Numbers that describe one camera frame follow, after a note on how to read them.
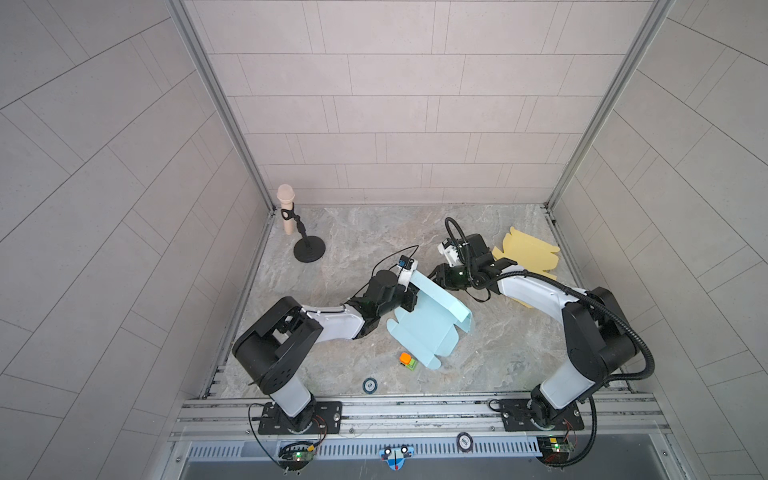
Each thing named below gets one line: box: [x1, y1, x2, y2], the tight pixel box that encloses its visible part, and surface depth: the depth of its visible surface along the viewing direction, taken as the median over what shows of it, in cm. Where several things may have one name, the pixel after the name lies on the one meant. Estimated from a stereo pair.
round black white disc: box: [456, 432, 474, 453], surface depth 69 cm
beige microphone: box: [276, 184, 296, 236], surface depth 86 cm
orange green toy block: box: [399, 352, 417, 371], surface depth 80 cm
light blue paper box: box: [386, 270, 473, 370], surface depth 79 cm
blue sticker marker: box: [379, 446, 415, 471], surface depth 67 cm
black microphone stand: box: [281, 202, 326, 263], surface depth 104 cm
